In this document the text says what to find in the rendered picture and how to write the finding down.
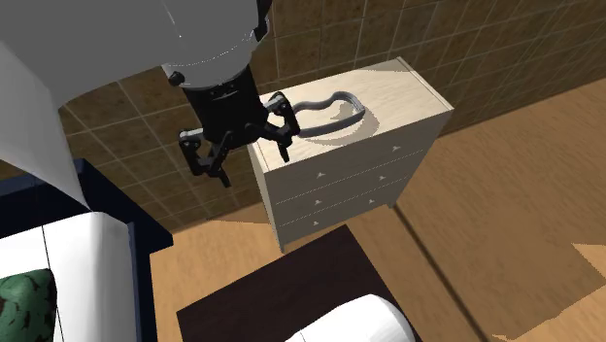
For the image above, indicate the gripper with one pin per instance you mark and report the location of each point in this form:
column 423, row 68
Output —
column 227, row 109

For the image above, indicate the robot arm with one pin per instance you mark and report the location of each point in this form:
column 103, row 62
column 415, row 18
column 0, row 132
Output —
column 118, row 38

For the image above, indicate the grey wavy-rimmed tray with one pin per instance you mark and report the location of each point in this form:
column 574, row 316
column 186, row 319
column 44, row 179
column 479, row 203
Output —
column 331, row 127

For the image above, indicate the light wood chest of drawers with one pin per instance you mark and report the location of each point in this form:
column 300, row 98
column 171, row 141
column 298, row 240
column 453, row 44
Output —
column 350, row 166

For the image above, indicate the dark blue bed white mattress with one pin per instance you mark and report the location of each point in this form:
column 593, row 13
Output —
column 94, row 265

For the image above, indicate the green patterned pillow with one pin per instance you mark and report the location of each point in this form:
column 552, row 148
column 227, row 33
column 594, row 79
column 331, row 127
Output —
column 28, row 308

